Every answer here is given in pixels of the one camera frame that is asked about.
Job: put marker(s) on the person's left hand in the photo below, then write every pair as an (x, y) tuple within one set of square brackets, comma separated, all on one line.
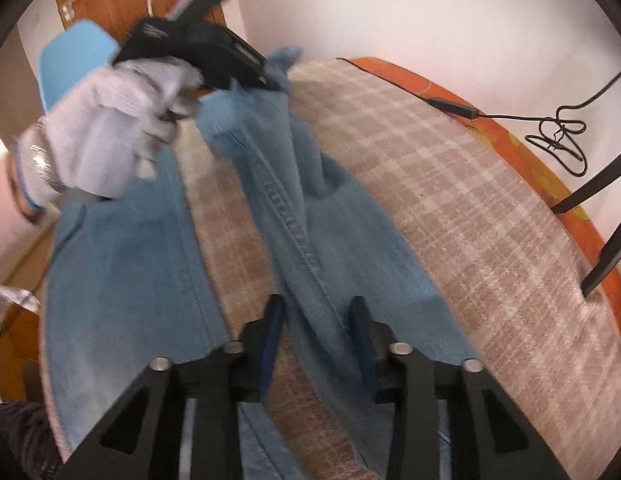
[(105, 125)]

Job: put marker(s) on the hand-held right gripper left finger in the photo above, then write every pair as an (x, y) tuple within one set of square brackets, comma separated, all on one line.
[(271, 340)]

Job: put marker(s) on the table with checkered cloth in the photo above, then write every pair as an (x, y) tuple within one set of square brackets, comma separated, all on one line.
[(440, 200)]

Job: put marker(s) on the person's patterned clothing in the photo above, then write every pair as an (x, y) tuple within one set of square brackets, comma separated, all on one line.
[(10, 305)]

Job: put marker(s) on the blue chair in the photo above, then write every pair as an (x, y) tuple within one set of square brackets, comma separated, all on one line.
[(75, 60)]

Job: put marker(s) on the blue denim pants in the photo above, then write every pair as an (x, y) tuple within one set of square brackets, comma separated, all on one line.
[(340, 220)]

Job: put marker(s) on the person's left forearm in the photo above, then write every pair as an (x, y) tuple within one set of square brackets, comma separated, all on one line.
[(15, 190)]

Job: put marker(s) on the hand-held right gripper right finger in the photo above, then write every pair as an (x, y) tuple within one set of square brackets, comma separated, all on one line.
[(363, 345)]

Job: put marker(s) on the wooden door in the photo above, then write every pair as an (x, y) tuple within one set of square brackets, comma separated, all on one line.
[(110, 5)]

